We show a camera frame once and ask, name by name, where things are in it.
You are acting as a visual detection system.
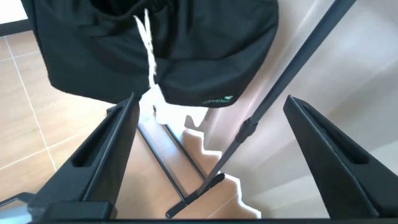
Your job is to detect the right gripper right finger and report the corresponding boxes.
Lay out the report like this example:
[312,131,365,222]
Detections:
[283,95,398,219]

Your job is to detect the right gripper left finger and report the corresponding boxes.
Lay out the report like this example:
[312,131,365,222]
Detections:
[27,93,141,219]

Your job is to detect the black shorts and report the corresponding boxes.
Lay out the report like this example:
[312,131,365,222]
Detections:
[20,0,280,109]

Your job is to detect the black clothes rack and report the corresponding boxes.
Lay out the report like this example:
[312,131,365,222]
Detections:
[106,0,358,219]

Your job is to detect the beige curtain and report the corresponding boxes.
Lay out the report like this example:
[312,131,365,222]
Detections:
[186,0,398,218]

